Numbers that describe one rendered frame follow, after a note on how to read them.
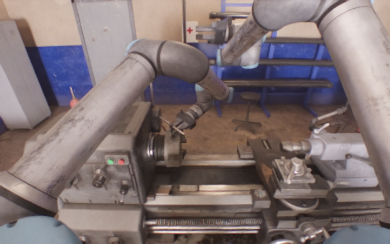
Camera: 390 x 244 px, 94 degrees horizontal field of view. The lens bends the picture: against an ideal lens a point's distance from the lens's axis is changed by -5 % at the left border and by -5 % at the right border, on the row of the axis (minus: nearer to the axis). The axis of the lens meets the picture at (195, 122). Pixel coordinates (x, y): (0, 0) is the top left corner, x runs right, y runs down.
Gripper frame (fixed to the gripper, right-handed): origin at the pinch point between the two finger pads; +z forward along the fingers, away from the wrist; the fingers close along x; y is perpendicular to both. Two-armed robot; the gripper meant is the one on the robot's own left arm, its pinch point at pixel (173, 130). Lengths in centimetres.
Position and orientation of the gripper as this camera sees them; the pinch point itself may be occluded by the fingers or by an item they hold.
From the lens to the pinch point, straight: 117.6
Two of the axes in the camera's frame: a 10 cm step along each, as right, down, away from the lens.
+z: -6.9, 5.8, -4.3
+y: -0.4, -6.2, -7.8
